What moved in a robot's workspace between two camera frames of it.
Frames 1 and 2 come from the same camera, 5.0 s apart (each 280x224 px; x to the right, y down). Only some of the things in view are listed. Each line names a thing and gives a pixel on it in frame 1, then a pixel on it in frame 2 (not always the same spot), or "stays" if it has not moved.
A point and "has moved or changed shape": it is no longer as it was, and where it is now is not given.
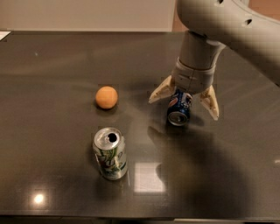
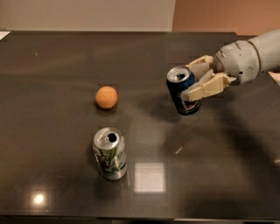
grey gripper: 193,78 → 237,62
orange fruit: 106,97 stays
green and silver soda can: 110,149 stays
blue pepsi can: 178,108 has moved or changed shape
